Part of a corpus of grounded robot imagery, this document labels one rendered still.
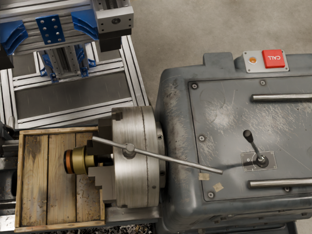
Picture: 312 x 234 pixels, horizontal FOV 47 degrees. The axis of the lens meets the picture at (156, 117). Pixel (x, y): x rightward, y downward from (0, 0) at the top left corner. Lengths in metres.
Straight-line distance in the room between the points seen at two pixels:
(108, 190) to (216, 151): 0.34
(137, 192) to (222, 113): 0.32
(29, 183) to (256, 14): 2.18
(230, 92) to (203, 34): 1.69
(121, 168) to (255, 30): 2.07
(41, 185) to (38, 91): 1.01
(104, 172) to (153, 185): 0.17
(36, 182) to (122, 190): 0.43
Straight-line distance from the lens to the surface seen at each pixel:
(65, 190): 1.33
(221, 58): 1.12
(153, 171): 1.00
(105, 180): 1.10
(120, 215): 1.32
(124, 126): 1.01
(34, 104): 2.23
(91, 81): 2.24
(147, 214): 1.32
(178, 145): 0.99
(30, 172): 1.38
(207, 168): 0.90
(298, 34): 2.98
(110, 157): 1.17
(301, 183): 1.02
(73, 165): 1.12
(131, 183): 1.01
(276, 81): 1.14
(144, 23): 2.74
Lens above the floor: 2.18
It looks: 67 degrees down
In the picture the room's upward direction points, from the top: 10 degrees clockwise
